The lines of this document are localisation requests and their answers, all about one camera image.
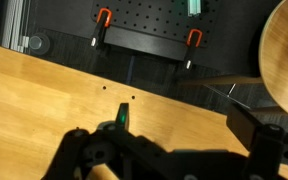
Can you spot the black round floor knob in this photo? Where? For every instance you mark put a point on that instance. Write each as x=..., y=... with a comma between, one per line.
x=39, y=43

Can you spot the teal aluminium bar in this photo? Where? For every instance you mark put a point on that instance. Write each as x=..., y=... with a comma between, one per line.
x=194, y=7

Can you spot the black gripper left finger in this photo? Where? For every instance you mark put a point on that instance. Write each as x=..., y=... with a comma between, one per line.
x=127, y=156

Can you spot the black perforated board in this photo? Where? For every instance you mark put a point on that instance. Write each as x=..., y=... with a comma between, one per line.
x=159, y=27

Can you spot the orange black clamp right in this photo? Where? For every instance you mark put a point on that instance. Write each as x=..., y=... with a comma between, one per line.
x=191, y=46

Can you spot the orange black clamp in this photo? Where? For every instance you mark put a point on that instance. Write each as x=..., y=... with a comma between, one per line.
x=102, y=23
x=191, y=46

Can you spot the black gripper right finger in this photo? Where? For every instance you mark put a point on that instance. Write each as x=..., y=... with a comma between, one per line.
x=267, y=144

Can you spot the orange black clamp left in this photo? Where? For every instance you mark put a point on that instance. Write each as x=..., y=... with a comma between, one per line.
x=102, y=23

